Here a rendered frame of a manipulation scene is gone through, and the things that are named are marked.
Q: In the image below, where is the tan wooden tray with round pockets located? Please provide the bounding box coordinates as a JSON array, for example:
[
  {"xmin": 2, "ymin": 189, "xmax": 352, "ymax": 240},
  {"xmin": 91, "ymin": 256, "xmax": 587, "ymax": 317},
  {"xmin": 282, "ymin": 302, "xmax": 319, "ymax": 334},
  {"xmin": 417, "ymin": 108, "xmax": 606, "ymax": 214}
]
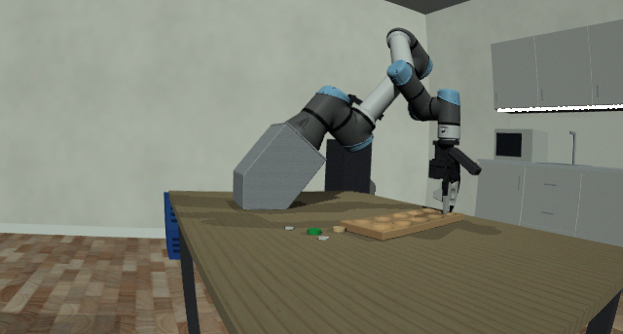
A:
[{"xmin": 340, "ymin": 208, "xmax": 464, "ymax": 241}]

